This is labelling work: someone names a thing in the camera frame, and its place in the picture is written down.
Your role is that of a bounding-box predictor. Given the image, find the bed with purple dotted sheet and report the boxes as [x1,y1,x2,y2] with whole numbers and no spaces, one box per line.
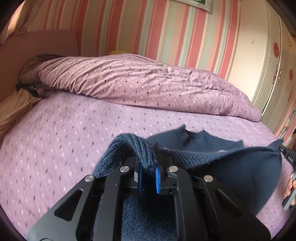
[0,93,296,237]

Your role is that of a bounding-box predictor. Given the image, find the framed wall photo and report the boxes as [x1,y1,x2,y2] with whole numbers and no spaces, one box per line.
[172,0,212,12]

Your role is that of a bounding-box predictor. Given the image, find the purple dotted quilt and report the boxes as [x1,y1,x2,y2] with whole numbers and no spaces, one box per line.
[20,54,263,122]

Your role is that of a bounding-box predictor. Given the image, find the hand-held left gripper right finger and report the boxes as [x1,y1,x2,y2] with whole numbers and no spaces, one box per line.
[154,144,271,241]

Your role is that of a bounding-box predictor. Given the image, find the white wardrobe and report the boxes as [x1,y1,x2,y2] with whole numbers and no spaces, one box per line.
[240,0,296,137]

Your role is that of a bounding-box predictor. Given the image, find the pink window curtain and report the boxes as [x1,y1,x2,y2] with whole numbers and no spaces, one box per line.
[0,0,30,44]

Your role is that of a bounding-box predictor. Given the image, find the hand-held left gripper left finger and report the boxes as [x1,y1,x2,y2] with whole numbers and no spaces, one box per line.
[26,160,142,241]

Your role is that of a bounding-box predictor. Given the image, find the tan pillow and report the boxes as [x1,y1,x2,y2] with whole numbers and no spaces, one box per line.
[0,89,44,137]

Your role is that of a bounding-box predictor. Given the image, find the pink padded headboard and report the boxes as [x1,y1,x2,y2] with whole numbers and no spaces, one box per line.
[0,30,80,102]

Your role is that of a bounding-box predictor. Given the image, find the navy diamond-pattern knit sweater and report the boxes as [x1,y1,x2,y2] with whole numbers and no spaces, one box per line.
[92,125,284,241]

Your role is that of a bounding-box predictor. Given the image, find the dark cloth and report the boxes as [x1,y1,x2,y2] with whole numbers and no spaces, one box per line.
[16,54,55,98]

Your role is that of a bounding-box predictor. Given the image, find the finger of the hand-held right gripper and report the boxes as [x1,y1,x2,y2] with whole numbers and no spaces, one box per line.
[279,145,296,167]

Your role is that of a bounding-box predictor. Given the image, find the person's right hand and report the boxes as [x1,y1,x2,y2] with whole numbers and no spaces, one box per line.
[284,178,296,198]

